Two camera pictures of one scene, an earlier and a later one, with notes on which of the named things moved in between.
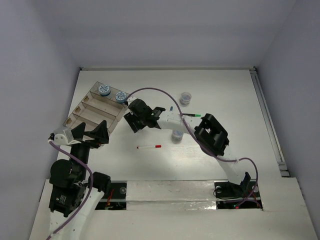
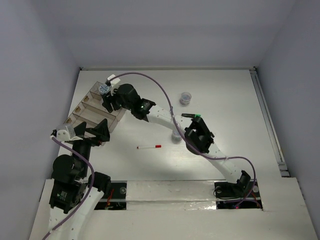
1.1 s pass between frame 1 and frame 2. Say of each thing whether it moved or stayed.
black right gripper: moved
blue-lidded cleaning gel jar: stayed
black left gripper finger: stayed
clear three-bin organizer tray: stayed
